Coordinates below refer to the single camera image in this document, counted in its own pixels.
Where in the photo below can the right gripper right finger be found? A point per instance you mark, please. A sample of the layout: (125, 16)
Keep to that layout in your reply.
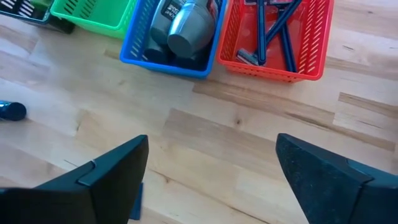
(335, 193)

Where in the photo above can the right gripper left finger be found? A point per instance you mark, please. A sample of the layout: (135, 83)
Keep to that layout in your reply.
(62, 202)

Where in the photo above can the dark blue travel tube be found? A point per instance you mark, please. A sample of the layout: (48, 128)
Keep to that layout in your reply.
(14, 111)

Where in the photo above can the red plastic basket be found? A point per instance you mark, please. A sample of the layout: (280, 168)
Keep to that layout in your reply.
(314, 37)

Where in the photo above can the blue plastic basket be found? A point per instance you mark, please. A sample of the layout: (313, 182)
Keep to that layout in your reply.
(136, 31)

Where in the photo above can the green plastic basket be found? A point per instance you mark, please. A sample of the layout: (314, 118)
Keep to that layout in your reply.
(102, 15)

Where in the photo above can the black plastic basket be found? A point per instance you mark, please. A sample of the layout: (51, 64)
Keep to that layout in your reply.
(12, 7)

